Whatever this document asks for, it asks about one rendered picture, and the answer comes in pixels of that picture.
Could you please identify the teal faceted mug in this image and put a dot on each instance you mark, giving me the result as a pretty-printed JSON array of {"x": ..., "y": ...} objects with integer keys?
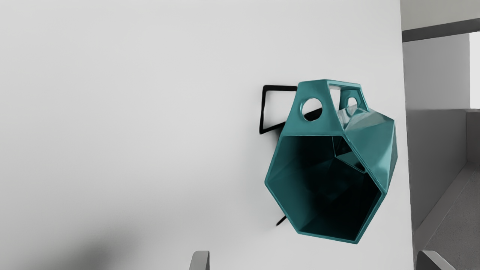
[{"x": 371, "y": 146}]

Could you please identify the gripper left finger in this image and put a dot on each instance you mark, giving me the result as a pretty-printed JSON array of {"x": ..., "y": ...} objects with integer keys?
[{"x": 200, "y": 261}]

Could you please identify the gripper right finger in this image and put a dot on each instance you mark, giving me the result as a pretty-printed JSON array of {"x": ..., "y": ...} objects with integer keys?
[{"x": 431, "y": 262}]

